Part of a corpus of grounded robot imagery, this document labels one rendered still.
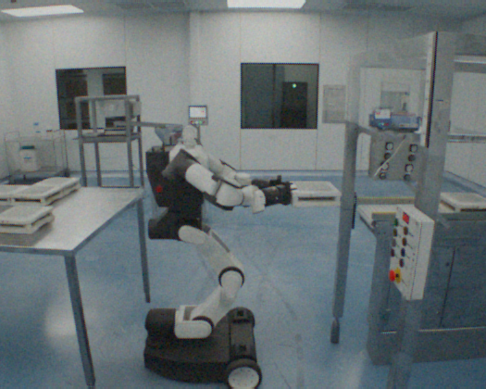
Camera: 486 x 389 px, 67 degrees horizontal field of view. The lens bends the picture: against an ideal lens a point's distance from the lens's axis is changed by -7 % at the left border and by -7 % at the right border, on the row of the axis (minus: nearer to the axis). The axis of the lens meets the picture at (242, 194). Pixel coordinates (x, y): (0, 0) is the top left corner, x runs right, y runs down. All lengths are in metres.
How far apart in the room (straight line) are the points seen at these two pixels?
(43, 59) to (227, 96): 3.41
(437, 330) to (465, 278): 0.35
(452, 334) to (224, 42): 5.85
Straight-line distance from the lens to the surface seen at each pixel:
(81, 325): 2.10
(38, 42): 8.00
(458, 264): 2.41
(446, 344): 2.68
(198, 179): 1.65
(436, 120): 1.29
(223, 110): 7.11
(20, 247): 2.03
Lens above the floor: 1.58
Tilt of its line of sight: 15 degrees down
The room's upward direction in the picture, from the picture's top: straight up
